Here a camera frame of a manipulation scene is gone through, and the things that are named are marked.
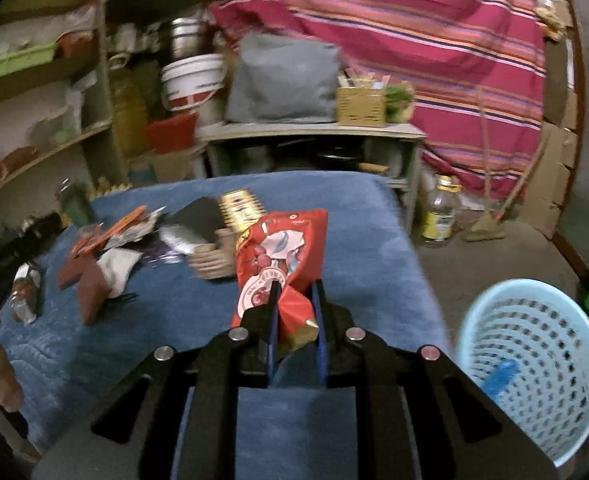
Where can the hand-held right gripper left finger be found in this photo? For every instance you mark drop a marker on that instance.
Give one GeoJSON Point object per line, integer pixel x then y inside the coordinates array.
{"type": "Point", "coordinates": [272, 342]}

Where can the silver wrapper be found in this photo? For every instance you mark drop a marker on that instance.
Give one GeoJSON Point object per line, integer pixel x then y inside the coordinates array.
{"type": "Point", "coordinates": [177, 237]}

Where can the pink striped cloth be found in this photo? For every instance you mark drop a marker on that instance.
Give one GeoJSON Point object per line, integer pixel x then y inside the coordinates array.
{"type": "Point", "coordinates": [424, 35]}

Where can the blue fluffy mat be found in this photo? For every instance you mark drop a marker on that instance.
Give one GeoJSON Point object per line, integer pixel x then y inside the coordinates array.
{"type": "Point", "coordinates": [364, 240]}

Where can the yellow label bottle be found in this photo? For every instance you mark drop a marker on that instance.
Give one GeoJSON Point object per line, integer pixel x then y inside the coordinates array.
{"type": "Point", "coordinates": [439, 220]}

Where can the white cloth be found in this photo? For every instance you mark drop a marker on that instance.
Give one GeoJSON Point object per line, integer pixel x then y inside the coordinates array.
{"type": "Point", "coordinates": [117, 267]}

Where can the gold striped packet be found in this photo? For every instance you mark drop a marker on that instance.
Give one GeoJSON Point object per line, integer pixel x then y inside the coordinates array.
{"type": "Point", "coordinates": [239, 207]}

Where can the blue plastic piece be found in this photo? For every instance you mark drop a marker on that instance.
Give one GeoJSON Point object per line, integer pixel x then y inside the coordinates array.
{"type": "Point", "coordinates": [500, 380]}

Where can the brown scouring pad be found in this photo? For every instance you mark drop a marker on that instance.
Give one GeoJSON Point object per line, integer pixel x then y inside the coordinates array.
{"type": "Point", "coordinates": [72, 272]}
{"type": "Point", "coordinates": [94, 292]}

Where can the grey low cabinet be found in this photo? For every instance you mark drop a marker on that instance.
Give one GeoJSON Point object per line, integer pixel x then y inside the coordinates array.
{"type": "Point", "coordinates": [324, 131]}

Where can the grey cushion bag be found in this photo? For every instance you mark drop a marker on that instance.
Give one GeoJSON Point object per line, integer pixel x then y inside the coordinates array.
{"type": "Point", "coordinates": [284, 80]}

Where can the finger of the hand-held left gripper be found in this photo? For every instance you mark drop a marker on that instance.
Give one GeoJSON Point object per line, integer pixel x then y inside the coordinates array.
{"type": "Point", "coordinates": [42, 230]}

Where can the yellow egg carton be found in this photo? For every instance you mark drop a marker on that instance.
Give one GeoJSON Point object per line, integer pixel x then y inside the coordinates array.
{"type": "Point", "coordinates": [105, 187]}

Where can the cardboard box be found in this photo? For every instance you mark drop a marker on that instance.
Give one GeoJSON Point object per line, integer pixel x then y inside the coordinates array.
{"type": "Point", "coordinates": [167, 165]}

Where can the metal pot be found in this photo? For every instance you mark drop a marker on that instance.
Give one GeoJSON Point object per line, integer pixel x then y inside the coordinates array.
{"type": "Point", "coordinates": [187, 37]}

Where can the red snack wrapper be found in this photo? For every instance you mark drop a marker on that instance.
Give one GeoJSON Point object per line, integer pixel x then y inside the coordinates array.
{"type": "Point", "coordinates": [88, 244]}

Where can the white plastic bucket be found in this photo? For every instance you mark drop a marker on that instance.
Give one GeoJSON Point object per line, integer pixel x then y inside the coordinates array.
{"type": "Point", "coordinates": [194, 77]}

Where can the broom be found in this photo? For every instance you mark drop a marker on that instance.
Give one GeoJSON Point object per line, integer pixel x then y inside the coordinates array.
{"type": "Point", "coordinates": [484, 227]}

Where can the light blue plastic basket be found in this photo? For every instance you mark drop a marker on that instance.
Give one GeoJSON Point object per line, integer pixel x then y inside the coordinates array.
{"type": "Point", "coordinates": [539, 320]}

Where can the red snack bag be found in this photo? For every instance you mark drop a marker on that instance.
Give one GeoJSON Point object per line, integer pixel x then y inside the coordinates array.
{"type": "Point", "coordinates": [274, 255]}

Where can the yellow oil bottle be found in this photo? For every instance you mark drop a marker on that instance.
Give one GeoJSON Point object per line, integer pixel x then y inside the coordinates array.
{"type": "Point", "coordinates": [129, 110]}

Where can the labelled glass jar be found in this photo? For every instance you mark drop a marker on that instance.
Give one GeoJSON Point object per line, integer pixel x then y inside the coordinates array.
{"type": "Point", "coordinates": [26, 292]}

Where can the person's left hand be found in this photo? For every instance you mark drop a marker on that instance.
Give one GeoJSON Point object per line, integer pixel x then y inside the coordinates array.
{"type": "Point", "coordinates": [7, 375]}

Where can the black pouch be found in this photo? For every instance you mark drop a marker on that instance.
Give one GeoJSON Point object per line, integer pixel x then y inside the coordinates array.
{"type": "Point", "coordinates": [199, 215]}

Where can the green tray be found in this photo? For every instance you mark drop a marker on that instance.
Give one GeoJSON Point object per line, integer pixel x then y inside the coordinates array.
{"type": "Point", "coordinates": [14, 62]}

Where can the green bundle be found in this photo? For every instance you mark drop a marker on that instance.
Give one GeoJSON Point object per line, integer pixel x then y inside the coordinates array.
{"type": "Point", "coordinates": [399, 100]}

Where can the red plastic container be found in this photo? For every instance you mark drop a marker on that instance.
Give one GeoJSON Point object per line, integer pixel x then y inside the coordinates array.
{"type": "Point", "coordinates": [172, 132]}

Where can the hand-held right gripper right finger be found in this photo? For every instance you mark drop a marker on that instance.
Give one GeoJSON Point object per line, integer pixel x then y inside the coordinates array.
{"type": "Point", "coordinates": [320, 342]}

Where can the wooden stick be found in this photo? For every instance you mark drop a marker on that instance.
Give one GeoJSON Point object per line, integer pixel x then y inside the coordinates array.
{"type": "Point", "coordinates": [484, 150]}

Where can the orange snack wrapper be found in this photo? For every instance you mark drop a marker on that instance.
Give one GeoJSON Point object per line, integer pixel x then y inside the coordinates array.
{"type": "Point", "coordinates": [127, 220]}

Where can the cardboard sheets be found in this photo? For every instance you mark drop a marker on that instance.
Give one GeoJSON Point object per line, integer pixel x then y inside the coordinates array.
{"type": "Point", "coordinates": [549, 180]}

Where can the wooden shelf unit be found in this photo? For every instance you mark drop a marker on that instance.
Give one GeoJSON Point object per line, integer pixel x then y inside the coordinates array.
{"type": "Point", "coordinates": [100, 60]}

